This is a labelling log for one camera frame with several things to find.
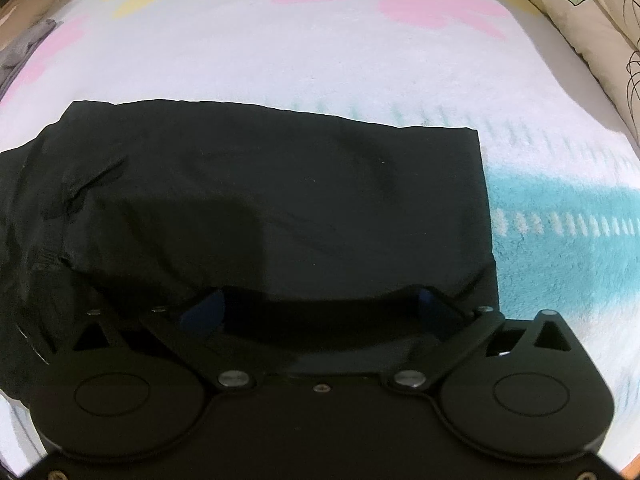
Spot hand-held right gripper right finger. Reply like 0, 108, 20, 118
384, 287, 576, 395

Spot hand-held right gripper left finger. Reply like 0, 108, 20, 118
72, 291, 256, 395

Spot black pants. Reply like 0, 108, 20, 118
0, 100, 502, 411

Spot floral bed blanket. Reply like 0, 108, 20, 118
0, 0, 640, 476

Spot grey cloth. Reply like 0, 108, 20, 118
0, 19, 57, 102

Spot cream quilt with green print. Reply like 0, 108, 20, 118
482, 0, 640, 155

